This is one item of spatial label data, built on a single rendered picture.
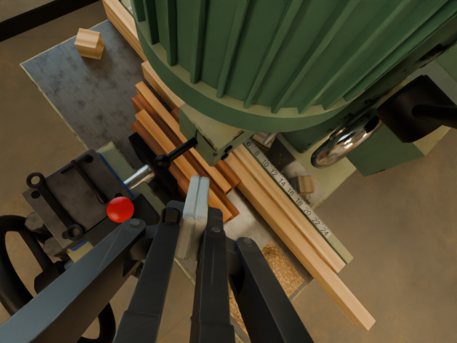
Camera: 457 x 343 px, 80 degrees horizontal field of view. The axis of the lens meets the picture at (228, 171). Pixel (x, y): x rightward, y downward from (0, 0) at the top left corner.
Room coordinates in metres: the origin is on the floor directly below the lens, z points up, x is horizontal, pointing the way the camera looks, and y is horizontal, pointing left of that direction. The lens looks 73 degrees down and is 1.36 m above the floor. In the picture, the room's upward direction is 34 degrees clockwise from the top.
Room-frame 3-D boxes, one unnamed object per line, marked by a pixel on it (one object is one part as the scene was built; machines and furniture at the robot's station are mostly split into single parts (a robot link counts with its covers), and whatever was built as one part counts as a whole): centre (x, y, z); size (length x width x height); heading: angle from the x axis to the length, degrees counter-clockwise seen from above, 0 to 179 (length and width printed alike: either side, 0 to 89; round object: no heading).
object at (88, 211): (-0.02, 0.12, 0.99); 0.13 x 0.11 x 0.06; 73
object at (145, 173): (0.04, 0.10, 0.95); 0.09 x 0.07 x 0.09; 73
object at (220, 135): (0.18, 0.03, 1.03); 0.14 x 0.07 x 0.09; 163
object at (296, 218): (0.19, 0.06, 0.92); 0.60 x 0.02 x 0.05; 73
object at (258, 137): (0.27, -0.02, 0.82); 0.04 x 0.03 x 0.03; 93
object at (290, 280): (0.01, -0.15, 0.91); 0.12 x 0.09 x 0.03; 163
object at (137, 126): (0.08, 0.08, 0.94); 0.16 x 0.01 x 0.07; 73
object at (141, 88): (0.13, 0.09, 0.93); 0.22 x 0.01 x 0.06; 73
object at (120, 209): (-0.01, 0.08, 1.02); 0.03 x 0.03 x 0.01
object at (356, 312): (0.13, -0.05, 0.92); 0.55 x 0.02 x 0.04; 73
